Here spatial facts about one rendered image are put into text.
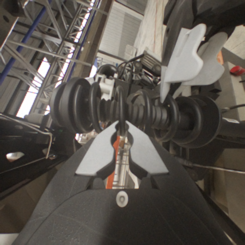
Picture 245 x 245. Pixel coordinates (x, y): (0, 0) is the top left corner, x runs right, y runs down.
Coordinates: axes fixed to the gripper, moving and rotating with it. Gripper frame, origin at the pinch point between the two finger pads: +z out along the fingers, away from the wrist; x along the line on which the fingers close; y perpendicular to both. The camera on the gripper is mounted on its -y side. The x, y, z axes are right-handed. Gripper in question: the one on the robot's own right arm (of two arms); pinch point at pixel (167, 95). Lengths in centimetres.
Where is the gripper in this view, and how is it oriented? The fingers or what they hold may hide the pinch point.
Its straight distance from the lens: 18.6
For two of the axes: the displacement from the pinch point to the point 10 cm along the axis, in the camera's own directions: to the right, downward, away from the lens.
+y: 1.3, 6.4, -7.6
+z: -1.4, 7.7, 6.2
